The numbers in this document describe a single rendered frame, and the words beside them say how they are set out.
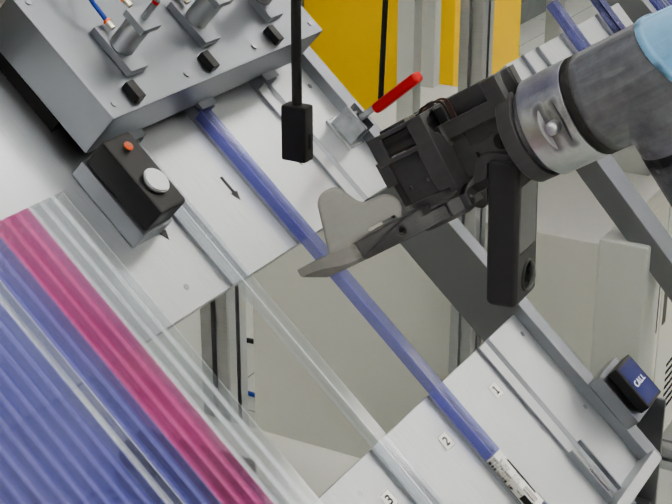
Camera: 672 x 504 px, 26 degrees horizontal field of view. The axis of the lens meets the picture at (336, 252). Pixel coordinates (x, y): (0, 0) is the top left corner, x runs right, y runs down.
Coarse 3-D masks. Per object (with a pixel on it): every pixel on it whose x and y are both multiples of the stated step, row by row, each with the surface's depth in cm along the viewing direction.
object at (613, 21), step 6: (594, 0) 174; (600, 0) 173; (594, 6) 174; (600, 6) 173; (606, 6) 173; (600, 12) 174; (606, 12) 173; (612, 12) 174; (606, 18) 174; (612, 18) 173; (618, 18) 174; (612, 24) 173; (618, 24) 173; (612, 30) 174; (618, 30) 173
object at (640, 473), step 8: (648, 456) 143; (656, 456) 143; (640, 464) 142; (648, 464) 142; (656, 464) 142; (632, 472) 142; (640, 472) 140; (648, 472) 141; (624, 480) 141; (632, 480) 138; (640, 480) 139; (624, 488) 138; (632, 488) 138; (640, 488) 138; (616, 496) 137; (624, 496) 136; (632, 496) 137
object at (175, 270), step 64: (0, 128) 117; (64, 128) 122; (192, 128) 132; (256, 128) 138; (320, 128) 145; (0, 192) 113; (64, 192) 117; (192, 192) 127; (256, 192) 132; (320, 192) 139; (128, 256) 117; (192, 256) 122; (256, 256) 127
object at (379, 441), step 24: (192, 216) 123; (216, 240) 123; (240, 264) 123; (240, 288) 123; (264, 312) 123; (288, 336) 122; (312, 360) 122; (336, 384) 122; (360, 408) 122; (360, 432) 122; (384, 432) 122; (384, 456) 121; (408, 480) 121
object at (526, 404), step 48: (528, 336) 146; (480, 384) 136; (528, 384) 141; (432, 432) 128; (528, 432) 137; (576, 432) 141; (384, 480) 120; (432, 480) 124; (480, 480) 128; (528, 480) 132; (576, 480) 137
